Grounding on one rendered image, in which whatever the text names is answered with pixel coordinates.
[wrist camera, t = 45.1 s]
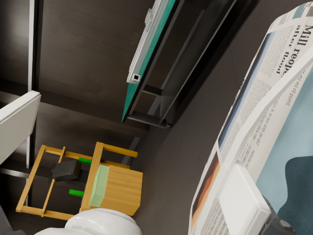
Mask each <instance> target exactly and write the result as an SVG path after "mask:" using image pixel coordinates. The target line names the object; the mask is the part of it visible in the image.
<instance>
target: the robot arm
mask: <svg viewBox="0 0 313 235"><path fill-rule="evenodd" d="M40 99H41V95H40V93H39V92H36V91H33V90H32V91H30V92H28V93H26V94H25V95H23V96H21V97H20V98H18V99H16V100H15V101H13V102H11V103H10V104H8V105H7V106H5V107H3V108H2V109H0V165H1V164H2V163H3V162H4V161H5V160H6V159H7V158H8V157H9V156H10V155H11V154H12V153H13V152H14V151H15V150H16V149H17V148H18V147H19V146H20V145H21V144H22V143H23V142H24V141H25V140H26V139H27V138H28V137H29V136H30V135H31V134H32V133H33V129H34V124H35V120H36V115H37V111H38V108H39V103H40ZM218 199H219V202H220V205H221V208H222V211H223V214H224V217H225V221H226V224H227V227H228V229H229V233H230V235H296V230H295V229H294V228H293V227H292V226H291V225H290V224H289V223H288V222H286V221H284V220H282V219H280V218H279V217H278V216H277V214H276V212H275V211H274V209H273V207H272V206H271V204H270V202H269V201H268V199H267V198H266V197H265V196H264V195H263V194H261V193H260V191H259V190H258V188H257V186H256V185H255V183H254V181H253V180H252V178H251V176H250V175H249V173H248V171H247V169H246V168H245V166H244V164H243V163H242V161H241V159H240V158H238V160H237V162H236V163H235V164H234V166H233V168H232V170H231V172H230V174H229V177H228V179H227V181H226V183H225V185H224V187H223V189H222V191H221V193H220V195H219V198H218ZM0 235H26V234H25V233H24V231H22V230H18V231H13V229H12V227H11V225H10V223H9V221H8V219H7V217H6V215H5V213H4V211H3V209H2V207H1V205H0ZM35 235H143V234H142V232H141V229H140V228H139V227H138V226H137V224H136V222H135V221H134V220H133V219H132V218H131V217H130V216H128V215H126V214H124V213H121V212H118V211H115V210H111V209H106V208H93V209H90V210H87V211H82V212H80V213H78V214H77V215H75V216H73V217H72V218H71V219H69V220H68V222H67V223H66V226H65V228H47V229H45V230H42V231H40V232H38V233H36V234H35Z"/></svg>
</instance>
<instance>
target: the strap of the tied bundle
mask: <svg viewBox="0 0 313 235"><path fill-rule="evenodd" d="M312 63H313V45H312V46H311V47H310V48H309V50H308V51H307V52H306V53H305V54H304V55H303V56H302V57H301V58H300V59H299V60H298V61H297V62H296V63H295V64H294V65H293V66H292V67H291V68H290V69H289V70H288V71H287V72H286V73H285V74H284V75H283V77H282V78H281V79H280V80H279V81H278V82H277V83H276V84H275V85H274V86H273V87H272V88H271V89H270V91H269V92H268V93H267V94H266V95H265V96H264V97H263V98H262V99H261V100H260V101H259V103H258V104H257V105H256V107H255V108H254V110H253V111H252V113H251V114H250V116H249V117H248V119H247V120H246V121H245V123H244V124H243V126H242V127H241V129H240V130H239V132H238V133H237V135H236V137H235V140H234V142H233V144H232V146H231V148H230V150H229V152H228V154H227V156H226V158H225V161H224V163H222V165H221V168H220V170H219V172H218V174H217V177H216V179H215V181H214V183H213V186H212V188H211V190H210V192H209V195H208V196H209V197H208V199H207V201H206V203H205V206H204V208H203V210H202V213H201V215H200V217H199V220H198V222H197V228H196V232H195V235H204V232H205V230H206V227H207V225H208V223H209V220H210V218H211V216H212V213H213V211H214V209H215V207H216V204H217V202H218V200H219V199H218V198H219V195H220V193H221V191H222V189H223V187H224V185H225V183H226V181H227V179H228V177H229V174H230V172H231V170H232V168H233V166H234V164H235V163H236V162H237V160H238V158H239V156H240V154H241V152H242V150H243V148H244V146H245V144H246V142H247V139H248V138H249V136H250V135H251V134H252V132H253V131H254V129H255V128H256V126H257V125H258V123H259V122H260V121H261V119H262V117H263V116H264V115H265V113H266V112H267V111H268V109H269V108H270V107H271V106H272V105H273V104H274V103H275V102H276V100H277V99H278V98H279V97H280V96H281V95H282V94H283V93H284V92H285V91H286V90H287V89H288V88H289V87H290V85H291V84H292V83H293V82H294V81H295V80H296V79H297V78H298V77H299V76H300V75H301V74H302V73H303V72H304V71H305V70H306V69H307V68H308V67H309V66H310V65H311V64H312Z"/></svg>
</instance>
